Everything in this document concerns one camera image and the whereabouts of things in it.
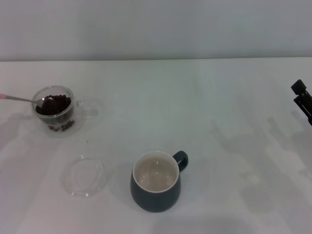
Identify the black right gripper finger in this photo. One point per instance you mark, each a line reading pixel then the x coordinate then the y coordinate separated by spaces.
pixel 299 86

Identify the clear double-walled glass cup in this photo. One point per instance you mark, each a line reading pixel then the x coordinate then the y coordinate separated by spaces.
pixel 73 114

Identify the dark coffee beans heap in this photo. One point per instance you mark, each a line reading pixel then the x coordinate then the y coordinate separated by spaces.
pixel 57 106

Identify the dark teal ceramic mug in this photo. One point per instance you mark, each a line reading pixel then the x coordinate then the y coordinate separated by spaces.
pixel 153 200

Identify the clear round glass saucer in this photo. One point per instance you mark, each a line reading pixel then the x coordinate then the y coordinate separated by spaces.
pixel 73 190

